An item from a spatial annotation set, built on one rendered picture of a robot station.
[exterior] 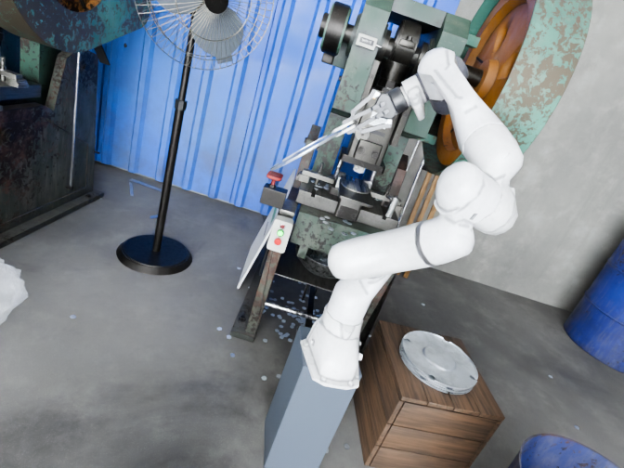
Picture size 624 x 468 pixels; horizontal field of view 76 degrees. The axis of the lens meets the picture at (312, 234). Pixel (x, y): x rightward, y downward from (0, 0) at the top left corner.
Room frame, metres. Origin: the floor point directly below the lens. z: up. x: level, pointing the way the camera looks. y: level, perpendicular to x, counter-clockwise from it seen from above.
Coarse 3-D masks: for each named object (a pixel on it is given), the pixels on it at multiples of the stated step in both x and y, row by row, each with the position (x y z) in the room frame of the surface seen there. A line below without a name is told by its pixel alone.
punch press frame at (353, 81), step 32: (384, 0) 1.68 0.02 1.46; (352, 32) 1.69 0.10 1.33; (384, 32) 1.70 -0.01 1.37; (448, 32) 1.66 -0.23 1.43; (352, 64) 1.64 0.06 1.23; (352, 96) 1.64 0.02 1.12; (416, 128) 1.66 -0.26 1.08; (320, 160) 1.94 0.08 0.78; (384, 160) 1.96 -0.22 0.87; (320, 224) 1.53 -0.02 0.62; (352, 224) 1.58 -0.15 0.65
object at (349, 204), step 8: (344, 184) 1.63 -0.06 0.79; (352, 184) 1.67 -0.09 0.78; (344, 192) 1.53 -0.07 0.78; (352, 192) 1.57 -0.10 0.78; (360, 192) 1.59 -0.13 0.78; (368, 192) 1.63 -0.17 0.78; (344, 200) 1.60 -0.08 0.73; (352, 200) 1.48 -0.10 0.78; (360, 200) 1.51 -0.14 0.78; (368, 200) 1.54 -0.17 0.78; (336, 208) 1.60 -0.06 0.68; (344, 208) 1.60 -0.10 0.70; (352, 208) 1.60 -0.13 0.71; (360, 208) 1.60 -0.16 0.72; (344, 216) 1.60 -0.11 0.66; (352, 216) 1.59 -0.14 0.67
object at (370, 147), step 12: (360, 120) 1.69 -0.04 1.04; (384, 120) 1.69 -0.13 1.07; (396, 120) 1.70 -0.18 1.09; (372, 132) 1.69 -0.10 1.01; (384, 132) 1.70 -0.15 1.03; (348, 144) 1.81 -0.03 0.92; (360, 144) 1.66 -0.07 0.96; (372, 144) 1.66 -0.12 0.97; (384, 144) 1.70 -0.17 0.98; (360, 156) 1.66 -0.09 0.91; (372, 156) 1.65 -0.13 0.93
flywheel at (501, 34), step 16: (512, 0) 1.84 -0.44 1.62; (528, 0) 1.64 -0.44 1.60; (496, 16) 1.96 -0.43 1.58; (512, 16) 1.85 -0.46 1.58; (528, 16) 1.57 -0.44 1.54; (480, 32) 2.05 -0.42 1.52; (496, 32) 1.95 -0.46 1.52; (512, 32) 1.77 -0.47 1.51; (480, 48) 2.05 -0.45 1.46; (496, 48) 1.90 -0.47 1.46; (512, 48) 1.69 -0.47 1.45; (480, 64) 1.98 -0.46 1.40; (496, 64) 1.75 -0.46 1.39; (512, 64) 1.68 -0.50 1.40; (496, 80) 1.70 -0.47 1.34; (480, 96) 1.74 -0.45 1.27; (496, 96) 1.63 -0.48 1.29; (448, 128) 1.98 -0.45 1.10; (448, 144) 1.87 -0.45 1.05; (448, 160) 1.71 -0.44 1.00
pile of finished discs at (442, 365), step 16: (416, 336) 1.34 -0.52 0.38; (432, 336) 1.38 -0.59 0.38; (400, 352) 1.24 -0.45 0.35; (416, 352) 1.24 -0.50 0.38; (432, 352) 1.26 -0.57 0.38; (448, 352) 1.31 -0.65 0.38; (416, 368) 1.15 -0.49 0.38; (432, 368) 1.18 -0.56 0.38; (448, 368) 1.20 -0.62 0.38; (464, 368) 1.24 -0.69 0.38; (432, 384) 1.11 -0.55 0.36; (448, 384) 1.12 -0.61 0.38; (464, 384) 1.15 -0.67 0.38
